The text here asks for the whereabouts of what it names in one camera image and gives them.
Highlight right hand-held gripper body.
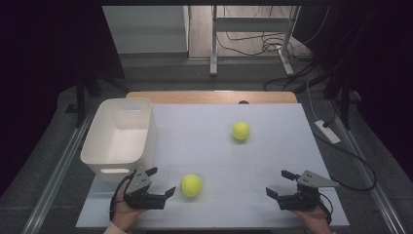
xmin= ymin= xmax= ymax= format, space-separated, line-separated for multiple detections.
xmin=277 ymin=170 xmax=339 ymax=212

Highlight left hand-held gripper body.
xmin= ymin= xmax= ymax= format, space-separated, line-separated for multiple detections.
xmin=124 ymin=167 xmax=167 ymax=211

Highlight yellow tennis ball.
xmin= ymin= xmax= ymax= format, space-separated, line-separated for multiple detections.
xmin=179 ymin=174 xmax=204 ymax=198
xmin=231 ymin=121 xmax=251 ymax=141

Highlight white plastic storage bin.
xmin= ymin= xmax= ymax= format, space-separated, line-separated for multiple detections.
xmin=80 ymin=97 xmax=159 ymax=183

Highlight person's right hand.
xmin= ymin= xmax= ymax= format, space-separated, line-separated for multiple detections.
xmin=289 ymin=202 xmax=333 ymax=234

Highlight person's left hand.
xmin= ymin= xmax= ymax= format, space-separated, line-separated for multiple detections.
xmin=111 ymin=186 xmax=148 ymax=231

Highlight white table mat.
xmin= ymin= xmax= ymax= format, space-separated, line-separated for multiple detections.
xmin=75 ymin=102 xmax=351 ymax=228

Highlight white power strip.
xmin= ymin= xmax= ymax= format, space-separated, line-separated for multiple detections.
xmin=314 ymin=119 xmax=342 ymax=145

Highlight black stand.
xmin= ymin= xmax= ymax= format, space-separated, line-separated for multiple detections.
xmin=65 ymin=69 xmax=131 ymax=129
xmin=322 ymin=69 xmax=362 ymax=131

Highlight white cabinet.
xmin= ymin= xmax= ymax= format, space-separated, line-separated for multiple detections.
xmin=101 ymin=5 xmax=190 ymax=55

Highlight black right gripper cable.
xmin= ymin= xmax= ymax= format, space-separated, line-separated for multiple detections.
xmin=319 ymin=192 xmax=334 ymax=226

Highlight black power cable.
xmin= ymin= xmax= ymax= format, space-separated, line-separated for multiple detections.
xmin=312 ymin=121 xmax=378 ymax=192

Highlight metal floor rail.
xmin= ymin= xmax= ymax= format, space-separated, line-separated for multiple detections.
xmin=327 ymin=98 xmax=407 ymax=234
xmin=20 ymin=103 xmax=98 ymax=234

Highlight thick black floor cable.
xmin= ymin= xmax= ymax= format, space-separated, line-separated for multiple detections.
xmin=263 ymin=61 xmax=334 ymax=94

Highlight tangled black floor cables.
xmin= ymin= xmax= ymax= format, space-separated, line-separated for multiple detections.
xmin=215 ymin=6 xmax=315 ymax=62

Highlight white metal desk frame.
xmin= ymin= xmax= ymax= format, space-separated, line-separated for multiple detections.
xmin=208 ymin=5 xmax=302 ymax=78

